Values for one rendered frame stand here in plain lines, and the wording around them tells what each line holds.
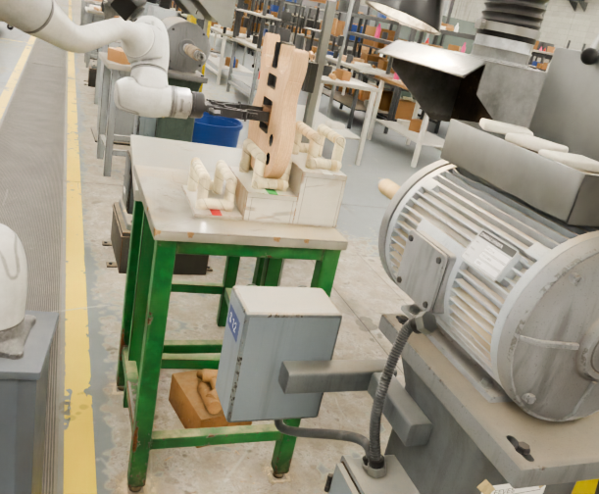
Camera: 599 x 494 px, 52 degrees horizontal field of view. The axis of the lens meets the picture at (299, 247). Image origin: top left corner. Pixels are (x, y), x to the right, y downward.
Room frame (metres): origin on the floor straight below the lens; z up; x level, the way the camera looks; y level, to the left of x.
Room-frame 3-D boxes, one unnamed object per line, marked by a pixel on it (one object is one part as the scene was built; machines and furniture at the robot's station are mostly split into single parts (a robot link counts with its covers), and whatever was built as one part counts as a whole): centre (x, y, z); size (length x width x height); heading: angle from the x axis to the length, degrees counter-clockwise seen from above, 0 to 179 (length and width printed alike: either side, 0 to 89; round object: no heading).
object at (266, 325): (0.83, -0.05, 0.99); 0.24 x 0.21 x 0.26; 23
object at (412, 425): (0.80, -0.20, 1.02); 0.13 x 0.04 x 0.04; 23
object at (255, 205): (1.89, 0.16, 0.98); 0.27 x 0.16 x 0.09; 23
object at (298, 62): (1.77, 0.11, 1.40); 0.07 x 0.04 x 0.09; 22
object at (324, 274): (1.77, -0.09, 0.45); 0.05 x 0.05 x 0.90; 23
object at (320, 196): (1.95, 0.02, 1.02); 0.27 x 0.15 x 0.17; 23
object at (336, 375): (0.85, -0.10, 1.02); 0.19 x 0.04 x 0.04; 113
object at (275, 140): (1.89, 0.16, 1.25); 0.35 x 0.04 x 0.40; 22
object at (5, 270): (1.22, 0.68, 0.87); 0.18 x 0.16 x 0.22; 69
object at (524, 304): (0.84, -0.30, 1.25); 0.41 x 0.27 x 0.26; 23
